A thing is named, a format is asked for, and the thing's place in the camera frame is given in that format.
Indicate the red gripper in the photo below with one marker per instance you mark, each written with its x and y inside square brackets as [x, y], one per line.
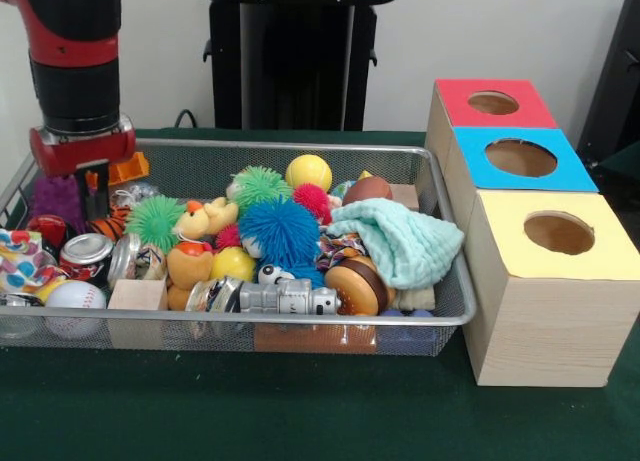
[85, 153]

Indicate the crushed clear plastic bottle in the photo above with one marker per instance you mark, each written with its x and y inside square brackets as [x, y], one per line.
[127, 192]

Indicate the orange toy building block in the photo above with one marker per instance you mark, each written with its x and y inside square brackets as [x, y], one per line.
[130, 168]

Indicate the green spiky ball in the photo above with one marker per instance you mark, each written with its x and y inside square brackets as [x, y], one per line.
[155, 221]

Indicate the silver toy robot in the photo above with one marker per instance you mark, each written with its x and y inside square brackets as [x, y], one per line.
[290, 296]

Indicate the mint green cloth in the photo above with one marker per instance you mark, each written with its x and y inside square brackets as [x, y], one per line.
[400, 241]

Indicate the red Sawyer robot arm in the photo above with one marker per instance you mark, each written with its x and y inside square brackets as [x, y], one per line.
[75, 56]

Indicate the shallow metal mesh bin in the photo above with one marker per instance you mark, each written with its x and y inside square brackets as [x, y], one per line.
[452, 291]

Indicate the wooden box with three holes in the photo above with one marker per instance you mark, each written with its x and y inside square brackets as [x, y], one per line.
[545, 331]

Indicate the purple spiky ball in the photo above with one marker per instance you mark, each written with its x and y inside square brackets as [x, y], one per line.
[52, 198]

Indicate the yellow plush duck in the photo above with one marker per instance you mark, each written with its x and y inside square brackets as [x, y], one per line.
[200, 221]

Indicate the yellow foam ball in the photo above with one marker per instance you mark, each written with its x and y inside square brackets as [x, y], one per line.
[309, 173]

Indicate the toy hamburger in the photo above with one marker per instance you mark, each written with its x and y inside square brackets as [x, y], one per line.
[357, 286]

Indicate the cream cloth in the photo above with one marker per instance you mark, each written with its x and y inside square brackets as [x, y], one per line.
[417, 298]

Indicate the dark green side table cloth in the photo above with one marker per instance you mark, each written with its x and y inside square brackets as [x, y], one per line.
[625, 181]

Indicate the black panel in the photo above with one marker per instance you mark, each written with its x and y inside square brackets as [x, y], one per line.
[615, 81]

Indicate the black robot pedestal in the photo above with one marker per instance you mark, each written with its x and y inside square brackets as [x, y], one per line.
[295, 56]

